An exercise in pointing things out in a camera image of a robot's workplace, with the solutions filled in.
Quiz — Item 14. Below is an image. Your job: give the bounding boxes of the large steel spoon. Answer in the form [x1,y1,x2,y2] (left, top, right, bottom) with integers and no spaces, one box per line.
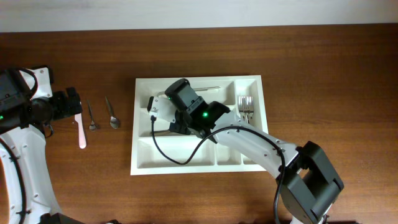
[150,129,171,136]

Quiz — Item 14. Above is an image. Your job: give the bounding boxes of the steel tongs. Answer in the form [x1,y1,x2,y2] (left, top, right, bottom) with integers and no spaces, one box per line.
[156,86,221,99]

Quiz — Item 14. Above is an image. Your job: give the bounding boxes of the small thin teaspoon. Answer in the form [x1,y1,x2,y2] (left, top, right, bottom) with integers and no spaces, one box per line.
[87,100,99,132]

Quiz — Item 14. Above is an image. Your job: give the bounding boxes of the steel fork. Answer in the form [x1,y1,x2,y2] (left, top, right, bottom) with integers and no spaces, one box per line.
[246,96,254,124]
[238,96,249,123]

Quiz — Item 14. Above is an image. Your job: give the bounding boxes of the small steel teaspoon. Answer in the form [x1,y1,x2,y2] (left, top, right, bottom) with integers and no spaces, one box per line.
[105,97,120,129]

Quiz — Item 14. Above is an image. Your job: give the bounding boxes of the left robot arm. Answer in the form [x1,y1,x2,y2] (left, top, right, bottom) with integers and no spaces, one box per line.
[1,65,86,223]

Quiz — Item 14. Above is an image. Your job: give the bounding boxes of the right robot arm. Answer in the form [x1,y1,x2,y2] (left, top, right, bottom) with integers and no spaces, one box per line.
[147,78,344,223]

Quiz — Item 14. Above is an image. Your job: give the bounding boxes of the white cutlery tray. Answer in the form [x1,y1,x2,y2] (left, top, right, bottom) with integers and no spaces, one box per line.
[131,75,268,175]

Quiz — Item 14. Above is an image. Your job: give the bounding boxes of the right black cable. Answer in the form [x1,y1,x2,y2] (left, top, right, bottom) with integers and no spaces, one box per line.
[150,115,287,224]

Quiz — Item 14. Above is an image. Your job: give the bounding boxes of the black cable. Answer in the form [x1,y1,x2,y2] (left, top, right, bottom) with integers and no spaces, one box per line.
[0,67,39,224]
[150,115,287,224]

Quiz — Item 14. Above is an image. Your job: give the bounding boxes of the left black cable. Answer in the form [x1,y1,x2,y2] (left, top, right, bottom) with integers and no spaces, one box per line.
[0,67,39,224]

